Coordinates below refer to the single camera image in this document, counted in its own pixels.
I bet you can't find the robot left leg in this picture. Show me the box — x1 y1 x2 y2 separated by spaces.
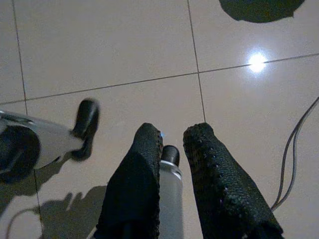
0 98 101 185

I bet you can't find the dark round floor mat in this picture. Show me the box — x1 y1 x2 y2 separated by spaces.
218 0 306 24

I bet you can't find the grey floor cable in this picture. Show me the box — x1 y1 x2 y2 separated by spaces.
4 208 42 239
270 96 319 212

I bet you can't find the robot right leg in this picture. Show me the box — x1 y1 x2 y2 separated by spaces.
159 145 184 239

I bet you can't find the robot leg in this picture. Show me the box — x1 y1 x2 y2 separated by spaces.
159 145 184 239
0 98 101 185

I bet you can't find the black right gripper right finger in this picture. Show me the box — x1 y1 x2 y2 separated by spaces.
182 122 285 239

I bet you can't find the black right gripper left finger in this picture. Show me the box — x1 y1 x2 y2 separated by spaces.
93 122 164 239

